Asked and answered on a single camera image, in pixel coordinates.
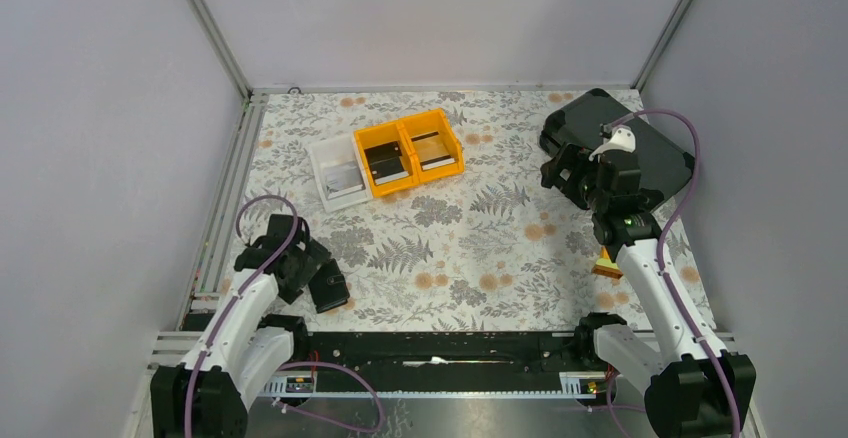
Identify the white plastic bin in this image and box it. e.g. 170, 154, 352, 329
307, 133, 373, 212

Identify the right orange bin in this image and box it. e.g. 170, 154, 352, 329
399, 108, 465, 184

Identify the black hard case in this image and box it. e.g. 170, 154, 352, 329
539, 88, 694, 209

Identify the small orange object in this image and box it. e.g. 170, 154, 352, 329
591, 247, 623, 280

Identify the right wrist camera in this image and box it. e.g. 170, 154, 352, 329
588, 125, 636, 161

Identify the floral table mat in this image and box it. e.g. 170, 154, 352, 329
215, 89, 718, 334

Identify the orange bin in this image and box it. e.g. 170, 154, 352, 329
353, 120, 422, 198
399, 108, 465, 184

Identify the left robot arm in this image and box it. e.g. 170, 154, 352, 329
150, 214, 349, 437

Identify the left orange bin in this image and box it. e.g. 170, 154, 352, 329
353, 120, 422, 198

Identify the white slotted cable duct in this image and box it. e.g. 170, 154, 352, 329
258, 371, 605, 400

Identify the black leather card holder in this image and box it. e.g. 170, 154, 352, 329
308, 259, 350, 314

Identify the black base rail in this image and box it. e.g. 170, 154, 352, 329
272, 332, 613, 391

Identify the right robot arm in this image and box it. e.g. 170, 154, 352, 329
541, 143, 756, 437

